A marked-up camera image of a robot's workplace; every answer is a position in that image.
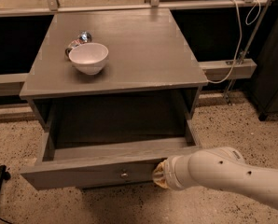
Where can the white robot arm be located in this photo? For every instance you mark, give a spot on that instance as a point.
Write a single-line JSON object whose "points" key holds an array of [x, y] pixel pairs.
{"points": [[221, 168]]}

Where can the dark cabinet at right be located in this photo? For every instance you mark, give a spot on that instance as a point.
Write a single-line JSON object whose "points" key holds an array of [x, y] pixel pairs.
{"points": [[263, 87]]}

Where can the shiny silver can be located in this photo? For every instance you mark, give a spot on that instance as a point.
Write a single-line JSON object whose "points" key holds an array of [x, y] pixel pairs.
{"points": [[82, 38]]}

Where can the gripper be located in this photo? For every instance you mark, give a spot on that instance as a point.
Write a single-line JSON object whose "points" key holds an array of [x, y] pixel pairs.
{"points": [[172, 173]]}

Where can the grey wooden cabinet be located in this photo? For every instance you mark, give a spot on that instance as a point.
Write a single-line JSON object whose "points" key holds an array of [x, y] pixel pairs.
{"points": [[147, 52]]}

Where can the grey top drawer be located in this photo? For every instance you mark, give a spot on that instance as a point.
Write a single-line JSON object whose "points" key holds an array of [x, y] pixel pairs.
{"points": [[100, 166]]}

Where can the thin metal pole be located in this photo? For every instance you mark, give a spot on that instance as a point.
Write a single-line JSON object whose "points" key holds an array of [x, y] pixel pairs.
{"points": [[227, 91]]}

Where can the silver drawer knob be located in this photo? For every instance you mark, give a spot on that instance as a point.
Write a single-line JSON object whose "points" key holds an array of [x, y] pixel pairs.
{"points": [[124, 175]]}

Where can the white ceramic bowl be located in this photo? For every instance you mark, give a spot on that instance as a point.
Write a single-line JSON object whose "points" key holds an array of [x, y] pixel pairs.
{"points": [[89, 58]]}

